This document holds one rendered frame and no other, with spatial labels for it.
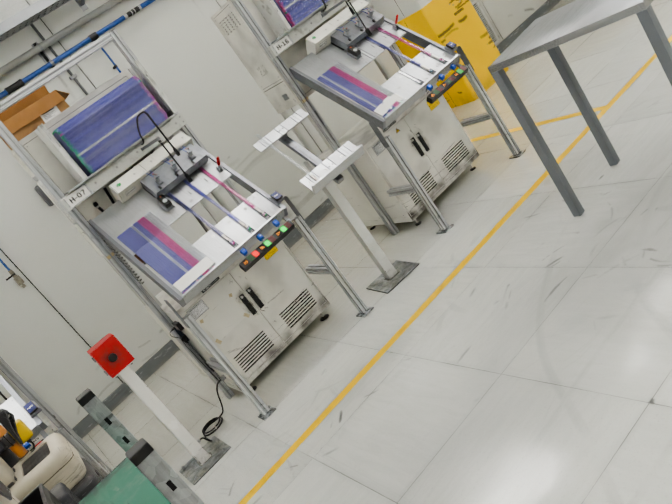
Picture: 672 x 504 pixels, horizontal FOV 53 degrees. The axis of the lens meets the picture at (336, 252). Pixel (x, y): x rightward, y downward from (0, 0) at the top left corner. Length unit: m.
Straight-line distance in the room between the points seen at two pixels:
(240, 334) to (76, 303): 1.75
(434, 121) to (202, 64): 2.01
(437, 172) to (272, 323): 1.43
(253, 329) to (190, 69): 2.48
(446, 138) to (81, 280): 2.69
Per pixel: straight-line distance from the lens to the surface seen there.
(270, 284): 3.66
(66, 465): 2.29
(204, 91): 5.43
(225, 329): 3.58
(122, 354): 3.25
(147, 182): 3.57
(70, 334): 5.07
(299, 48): 4.31
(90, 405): 1.33
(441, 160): 4.32
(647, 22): 2.66
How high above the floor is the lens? 1.41
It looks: 17 degrees down
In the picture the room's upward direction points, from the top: 36 degrees counter-clockwise
